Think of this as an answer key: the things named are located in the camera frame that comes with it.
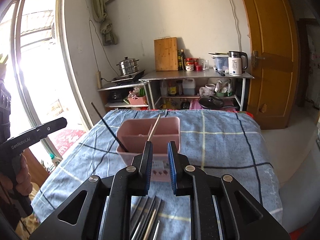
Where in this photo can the clear plastic container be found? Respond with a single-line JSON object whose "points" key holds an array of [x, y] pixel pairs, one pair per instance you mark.
{"points": [[221, 62]]}

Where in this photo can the black chopstick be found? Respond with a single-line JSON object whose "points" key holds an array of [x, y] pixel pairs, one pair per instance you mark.
{"points": [[150, 213], [139, 212], [109, 128]]}

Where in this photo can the metal kitchen shelf table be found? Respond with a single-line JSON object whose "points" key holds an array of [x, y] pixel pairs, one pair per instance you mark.
{"points": [[153, 92]]}

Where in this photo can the wooden cutting board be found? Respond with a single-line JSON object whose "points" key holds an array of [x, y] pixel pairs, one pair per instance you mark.
{"points": [[166, 54]]}

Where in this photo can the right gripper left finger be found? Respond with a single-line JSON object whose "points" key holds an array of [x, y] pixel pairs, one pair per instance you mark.
{"points": [[145, 168]]}

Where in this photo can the white plastic jug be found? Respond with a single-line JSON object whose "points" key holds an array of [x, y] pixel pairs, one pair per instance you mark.
{"points": [[189, 86]]}

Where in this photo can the red lidded jar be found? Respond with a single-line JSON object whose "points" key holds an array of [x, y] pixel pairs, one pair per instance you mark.
{"points": [[189, 64]]}

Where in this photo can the pink woven basket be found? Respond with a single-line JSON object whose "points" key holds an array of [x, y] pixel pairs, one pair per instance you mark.
{"points": [[137, 100]]}

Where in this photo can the hanging green cloth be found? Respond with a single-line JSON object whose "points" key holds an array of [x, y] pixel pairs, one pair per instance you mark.
{"points": [[106, 29]]}

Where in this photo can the left hand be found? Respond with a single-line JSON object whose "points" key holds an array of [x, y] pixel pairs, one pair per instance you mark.
{"points": [[24, 185]]}

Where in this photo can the silver metal chopstick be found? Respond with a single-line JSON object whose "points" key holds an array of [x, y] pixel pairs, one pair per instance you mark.
{"points": [[156, 230]]}

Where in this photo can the white electric kettle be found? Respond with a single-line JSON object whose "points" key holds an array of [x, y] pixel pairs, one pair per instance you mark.
{"points": [[237, 62]]}

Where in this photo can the black induction cooker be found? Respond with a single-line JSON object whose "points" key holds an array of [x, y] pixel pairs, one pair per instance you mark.
{"points": [[124, 79]]}

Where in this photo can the black pan with lid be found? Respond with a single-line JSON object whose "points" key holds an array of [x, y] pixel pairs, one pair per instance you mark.
{"points": [[211, 102]]}

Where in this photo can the white window frame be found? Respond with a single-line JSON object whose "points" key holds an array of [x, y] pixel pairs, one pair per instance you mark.
{"points": [[39, 73]]}

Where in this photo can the dark oil bottle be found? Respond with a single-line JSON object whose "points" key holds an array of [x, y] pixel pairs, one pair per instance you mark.
{"points": [[183, 59]]}

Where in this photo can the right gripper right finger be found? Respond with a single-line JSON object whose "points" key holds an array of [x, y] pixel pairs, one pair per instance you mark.
{"points": [[173, 162]]}

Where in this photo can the stainless steel steamer pot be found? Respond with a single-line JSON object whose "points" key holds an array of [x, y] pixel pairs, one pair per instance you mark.
{"points": [[128, 66]]}

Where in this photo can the wooden door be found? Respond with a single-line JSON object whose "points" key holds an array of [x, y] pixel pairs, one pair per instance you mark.
{"points": [[274, 61]]}

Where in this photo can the blue plaid tablecloth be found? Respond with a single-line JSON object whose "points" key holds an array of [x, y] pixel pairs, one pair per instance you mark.
{"points": [[208, 170]]}

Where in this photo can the beige wooden chopstick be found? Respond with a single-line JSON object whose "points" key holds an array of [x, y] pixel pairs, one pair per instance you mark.
{"points": [[154, 127]]}

